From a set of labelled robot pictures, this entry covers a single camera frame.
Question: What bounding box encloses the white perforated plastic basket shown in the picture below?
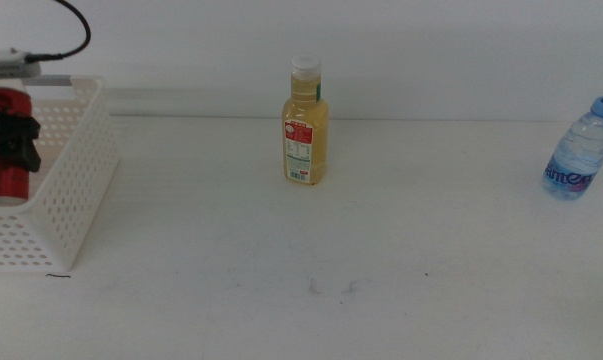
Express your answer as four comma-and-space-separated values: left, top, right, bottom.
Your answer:
0, 74, 121, 273

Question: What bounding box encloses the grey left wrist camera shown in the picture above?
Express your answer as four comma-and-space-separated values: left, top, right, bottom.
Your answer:
0, 47, 43, 80

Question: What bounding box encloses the clear water bottle blue cap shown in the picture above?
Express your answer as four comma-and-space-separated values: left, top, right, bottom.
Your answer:
541, 96, 603, 201

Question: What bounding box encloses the black camera cable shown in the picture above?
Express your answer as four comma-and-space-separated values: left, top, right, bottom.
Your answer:
24, 0, 92, 64

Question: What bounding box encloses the yellow juice bottle white cap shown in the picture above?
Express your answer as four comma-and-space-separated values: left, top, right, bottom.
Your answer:
281, 54, 330, 186

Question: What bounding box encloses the red soda can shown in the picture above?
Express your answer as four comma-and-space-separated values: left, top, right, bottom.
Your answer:
0, 87, 34, 207

